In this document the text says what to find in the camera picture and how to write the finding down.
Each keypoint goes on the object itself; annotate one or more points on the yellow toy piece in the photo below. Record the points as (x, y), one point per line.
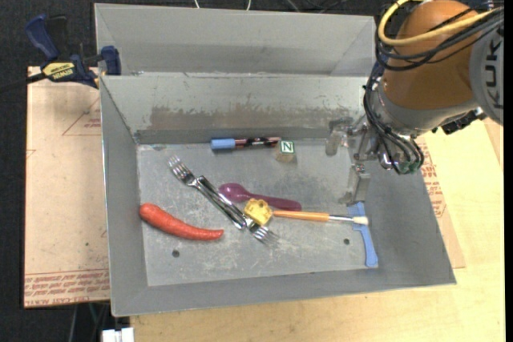
(257, 211)

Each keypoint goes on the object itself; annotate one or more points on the wooden letter block, green N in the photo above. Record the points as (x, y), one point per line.
(287, 148)

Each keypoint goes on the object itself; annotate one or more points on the grey metal bin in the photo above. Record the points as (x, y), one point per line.
(240, 260)

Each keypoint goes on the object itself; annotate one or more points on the purple plastic spoon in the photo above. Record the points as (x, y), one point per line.
(236, 192)

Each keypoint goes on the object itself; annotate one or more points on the silver metal fork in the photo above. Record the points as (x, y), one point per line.
(262, 233)
(188, 175)

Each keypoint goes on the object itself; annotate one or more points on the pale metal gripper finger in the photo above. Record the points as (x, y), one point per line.
(333, 142)
(359, 186)

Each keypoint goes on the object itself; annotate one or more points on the brown cardboard board, red print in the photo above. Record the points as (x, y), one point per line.
(64, 188)

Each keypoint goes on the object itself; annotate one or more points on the orange toy carrot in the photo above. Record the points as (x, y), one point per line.
(172, 223)

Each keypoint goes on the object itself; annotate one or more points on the blue plastic comb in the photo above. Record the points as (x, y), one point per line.
(369, 248)

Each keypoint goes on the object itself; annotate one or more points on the blue-capped patterned pen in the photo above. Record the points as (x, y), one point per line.
(224, 143)

